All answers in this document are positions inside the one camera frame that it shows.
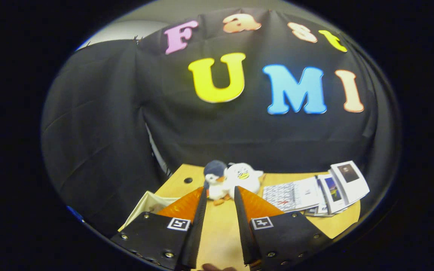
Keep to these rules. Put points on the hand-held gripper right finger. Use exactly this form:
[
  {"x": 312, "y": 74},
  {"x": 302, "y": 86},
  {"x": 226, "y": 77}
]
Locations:
[{"x": 244, "y": 233}]

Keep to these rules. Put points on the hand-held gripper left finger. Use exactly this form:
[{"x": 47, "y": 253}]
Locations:
[{"x": 196, "y": 229}]

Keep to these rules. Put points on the beige fabric storage box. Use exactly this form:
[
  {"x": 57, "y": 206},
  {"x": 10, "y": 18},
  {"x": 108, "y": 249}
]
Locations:
[{"x": 145, "y": 205}]

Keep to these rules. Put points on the white duck plush toy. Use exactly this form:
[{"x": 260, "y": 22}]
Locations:
[{"x": 247, "y": 180}]

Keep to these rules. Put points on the grey patterned cover book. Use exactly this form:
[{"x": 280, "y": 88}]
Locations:
[{"x": 288, "y": 195}]

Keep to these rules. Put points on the penguin plush toy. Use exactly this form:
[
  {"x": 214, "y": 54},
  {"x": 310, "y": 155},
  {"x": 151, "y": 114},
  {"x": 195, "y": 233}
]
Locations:
[{"x": 215, "y": 169}]

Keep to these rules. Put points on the white book with dark photo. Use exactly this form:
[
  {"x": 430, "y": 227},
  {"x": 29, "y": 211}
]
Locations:
[{"x": 350, "y": 180}]

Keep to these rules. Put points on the blue cloth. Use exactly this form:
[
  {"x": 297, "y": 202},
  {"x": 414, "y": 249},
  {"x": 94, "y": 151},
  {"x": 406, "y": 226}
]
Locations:
[{"x": 74, "y": 214}]

